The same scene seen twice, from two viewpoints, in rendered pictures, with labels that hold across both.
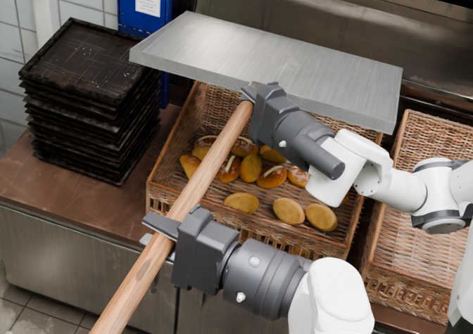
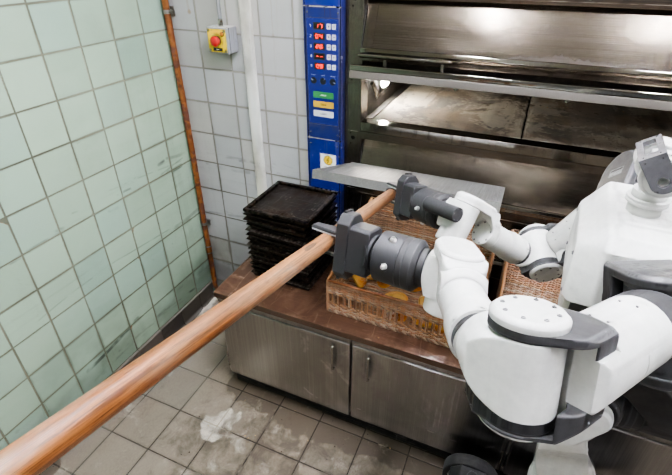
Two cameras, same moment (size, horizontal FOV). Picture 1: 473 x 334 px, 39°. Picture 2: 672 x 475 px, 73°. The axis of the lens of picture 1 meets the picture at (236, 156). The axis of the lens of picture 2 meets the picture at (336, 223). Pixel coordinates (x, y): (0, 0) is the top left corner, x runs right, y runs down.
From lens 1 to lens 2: 31 cm
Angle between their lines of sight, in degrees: 17
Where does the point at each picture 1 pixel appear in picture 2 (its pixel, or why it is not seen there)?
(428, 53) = (523, 185)
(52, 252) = (261, 341)
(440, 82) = (535, 206)
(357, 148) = (471, 200)
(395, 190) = (504, 240)
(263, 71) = not seen: hidden behind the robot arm
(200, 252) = (353, 239)
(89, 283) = (287, 366)
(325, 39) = not seen: hidden behind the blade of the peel
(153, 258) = (318, 242)
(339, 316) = (459, 257)
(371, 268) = not seen: hidden behind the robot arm
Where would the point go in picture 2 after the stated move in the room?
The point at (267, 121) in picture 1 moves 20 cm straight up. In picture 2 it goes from (406, 198) to (413, 122)
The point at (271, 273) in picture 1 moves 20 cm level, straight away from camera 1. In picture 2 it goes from (406, 246) to (425, 191)
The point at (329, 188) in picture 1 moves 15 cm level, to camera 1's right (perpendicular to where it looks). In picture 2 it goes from (452, 232) to (523, 239)
